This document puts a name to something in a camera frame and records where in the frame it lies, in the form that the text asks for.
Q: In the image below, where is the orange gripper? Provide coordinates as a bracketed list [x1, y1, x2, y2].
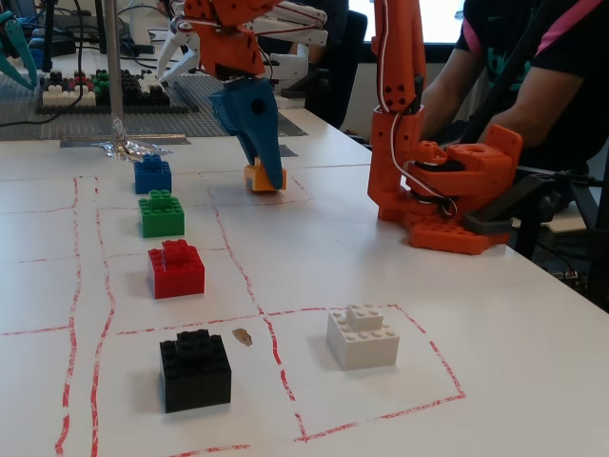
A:
[183, 0, 286, 191]

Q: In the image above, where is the yellow brick block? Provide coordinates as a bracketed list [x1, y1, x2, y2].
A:
[244, 157, 288, 192]

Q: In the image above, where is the person forearm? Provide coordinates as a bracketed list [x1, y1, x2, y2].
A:
[421, 47, 491, 144]
[480, 66, 586, 149]

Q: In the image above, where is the blue brick block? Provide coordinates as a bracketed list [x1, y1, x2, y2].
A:
[133, 152, 172, 195]

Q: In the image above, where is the small green brick block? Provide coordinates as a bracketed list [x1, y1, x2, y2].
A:
[138, 189, 186, 238]

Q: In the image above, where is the red brick block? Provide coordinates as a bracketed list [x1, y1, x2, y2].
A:
[147, 239, 206, 300]

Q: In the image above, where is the white brick block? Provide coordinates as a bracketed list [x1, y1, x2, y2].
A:
[325, 304, 400, 370]

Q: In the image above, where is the black brick block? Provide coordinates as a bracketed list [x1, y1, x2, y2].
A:
[159, 328, 233, 414]

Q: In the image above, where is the wide grey tape strip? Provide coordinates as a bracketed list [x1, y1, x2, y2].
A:
[237, 102, 308, 138]

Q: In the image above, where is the grey studded baseplate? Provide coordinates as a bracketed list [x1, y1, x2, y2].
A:
[0, 73, 286, 142]

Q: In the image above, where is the long grey tape strip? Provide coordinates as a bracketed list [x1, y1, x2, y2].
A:
[60, 134, 191, 148]

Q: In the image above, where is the black office chair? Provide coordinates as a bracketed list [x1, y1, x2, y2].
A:
[304, 10, 370, 130]

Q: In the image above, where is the tall white brick stack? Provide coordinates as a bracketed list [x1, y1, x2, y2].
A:
[136, 70, 167, 94]

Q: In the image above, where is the crumpled aluminium foil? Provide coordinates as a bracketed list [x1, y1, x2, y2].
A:
[89, 113, 173, 163]

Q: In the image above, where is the black brick stack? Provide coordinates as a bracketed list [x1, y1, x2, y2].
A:
[120, 69, 171, 107]

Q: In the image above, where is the metal pole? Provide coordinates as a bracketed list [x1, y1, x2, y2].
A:
[105, 0, 126, 120]

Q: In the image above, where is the low white brick stack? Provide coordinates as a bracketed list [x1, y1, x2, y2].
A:
[41, 84, 97, 108]

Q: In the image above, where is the bright lit screen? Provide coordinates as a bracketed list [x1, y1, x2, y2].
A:
[346, 0, 467, 47]

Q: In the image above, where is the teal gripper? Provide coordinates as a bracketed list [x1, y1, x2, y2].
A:
[0, 9, 39, 91]

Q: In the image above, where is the black table clamp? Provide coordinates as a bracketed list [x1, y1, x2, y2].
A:
[460, 170, 563, 237]

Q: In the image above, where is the black shirt torso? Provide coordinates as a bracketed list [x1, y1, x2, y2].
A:
[454, 0, 609, 173]

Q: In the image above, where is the white red black arm cable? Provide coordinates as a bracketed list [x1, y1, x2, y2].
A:
[372, 0, 461, 221]

